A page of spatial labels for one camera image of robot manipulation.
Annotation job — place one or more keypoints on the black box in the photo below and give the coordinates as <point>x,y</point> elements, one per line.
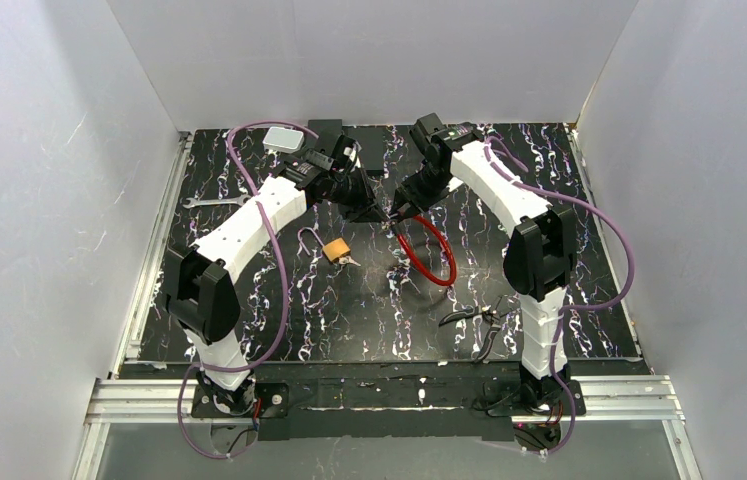
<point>321,126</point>
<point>371,141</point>

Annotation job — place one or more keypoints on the black pliers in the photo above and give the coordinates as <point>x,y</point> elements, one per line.
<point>490,318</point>

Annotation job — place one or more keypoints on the silver key bunch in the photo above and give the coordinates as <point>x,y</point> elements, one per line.
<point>347,260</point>

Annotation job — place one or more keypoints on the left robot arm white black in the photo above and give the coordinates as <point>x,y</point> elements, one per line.
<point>199,281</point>

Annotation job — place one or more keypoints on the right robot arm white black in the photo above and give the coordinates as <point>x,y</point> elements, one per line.
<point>540,255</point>

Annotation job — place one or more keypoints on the red cable bike lock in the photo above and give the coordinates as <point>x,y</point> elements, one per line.
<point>435,259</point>

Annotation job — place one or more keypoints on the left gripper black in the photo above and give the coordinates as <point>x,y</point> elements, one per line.
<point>352,189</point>

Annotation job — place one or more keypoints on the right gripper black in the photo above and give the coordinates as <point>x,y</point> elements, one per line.
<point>415,195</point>

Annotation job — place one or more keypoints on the brass padlock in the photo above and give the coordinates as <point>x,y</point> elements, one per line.
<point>332,251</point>

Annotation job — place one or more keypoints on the silver open-end wrench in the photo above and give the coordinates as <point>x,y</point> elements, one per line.
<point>191,202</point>

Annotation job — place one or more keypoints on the black box left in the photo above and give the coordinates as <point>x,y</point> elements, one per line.
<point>321,126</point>

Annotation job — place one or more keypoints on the black box right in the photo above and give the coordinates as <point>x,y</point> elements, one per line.
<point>371,141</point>

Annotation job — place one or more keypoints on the white rectangular box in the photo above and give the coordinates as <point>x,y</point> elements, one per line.
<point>283,139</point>

